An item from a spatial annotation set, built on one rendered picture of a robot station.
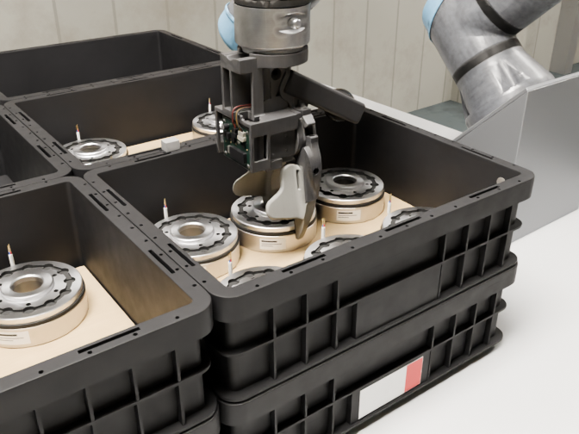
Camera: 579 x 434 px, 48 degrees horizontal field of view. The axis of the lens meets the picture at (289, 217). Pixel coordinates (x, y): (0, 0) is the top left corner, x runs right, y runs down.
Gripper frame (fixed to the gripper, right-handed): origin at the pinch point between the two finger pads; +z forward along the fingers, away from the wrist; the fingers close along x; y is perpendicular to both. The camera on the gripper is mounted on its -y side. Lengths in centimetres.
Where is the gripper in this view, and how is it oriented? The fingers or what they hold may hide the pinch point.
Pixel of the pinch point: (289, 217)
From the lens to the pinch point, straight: 76.3
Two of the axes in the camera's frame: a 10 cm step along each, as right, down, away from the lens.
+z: 0.0, 8.8, 4.7
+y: -8.2, 2.7, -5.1
